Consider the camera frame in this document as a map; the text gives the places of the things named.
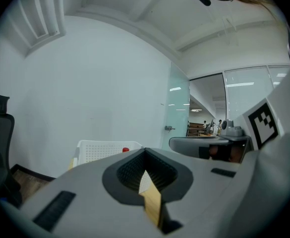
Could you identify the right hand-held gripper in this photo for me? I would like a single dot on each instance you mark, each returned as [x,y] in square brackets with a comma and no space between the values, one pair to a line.
[262,123]

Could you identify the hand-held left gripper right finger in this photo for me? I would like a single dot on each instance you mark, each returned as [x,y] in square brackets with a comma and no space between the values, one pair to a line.
[204,195]

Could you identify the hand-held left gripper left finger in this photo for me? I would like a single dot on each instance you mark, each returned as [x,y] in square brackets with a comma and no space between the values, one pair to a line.
[90,182]

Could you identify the white perforated plastic basket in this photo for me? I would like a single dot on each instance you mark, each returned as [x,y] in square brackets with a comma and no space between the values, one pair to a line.
[100,151]

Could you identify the small bottle with red cap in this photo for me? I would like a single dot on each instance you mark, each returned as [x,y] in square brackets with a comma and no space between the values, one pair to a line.
[125,149]

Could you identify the person's right hand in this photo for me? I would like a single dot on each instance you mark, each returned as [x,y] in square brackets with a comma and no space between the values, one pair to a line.
[213,150]

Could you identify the frosted glass door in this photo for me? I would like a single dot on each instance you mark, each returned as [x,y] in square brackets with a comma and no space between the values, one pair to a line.
[177,103]

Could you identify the wooden table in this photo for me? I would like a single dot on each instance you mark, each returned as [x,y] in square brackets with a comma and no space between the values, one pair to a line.
[152,207]

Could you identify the glass office partition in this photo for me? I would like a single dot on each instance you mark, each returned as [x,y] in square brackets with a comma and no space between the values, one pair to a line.
[249,93]

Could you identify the grey gripper-mounted camera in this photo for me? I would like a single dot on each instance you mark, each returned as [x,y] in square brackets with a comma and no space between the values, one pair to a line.
[230,129]

